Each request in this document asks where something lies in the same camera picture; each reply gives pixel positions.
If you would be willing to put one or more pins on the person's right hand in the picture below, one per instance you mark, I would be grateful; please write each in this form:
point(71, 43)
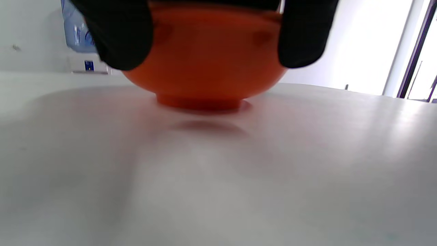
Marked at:
point(119, 34)

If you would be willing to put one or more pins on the orange plastic bowl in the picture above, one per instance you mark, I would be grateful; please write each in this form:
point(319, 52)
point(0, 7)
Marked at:
point(211, 51)

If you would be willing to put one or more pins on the framed glass panel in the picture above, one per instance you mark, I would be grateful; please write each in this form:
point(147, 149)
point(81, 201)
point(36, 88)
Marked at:
point(417, 51)

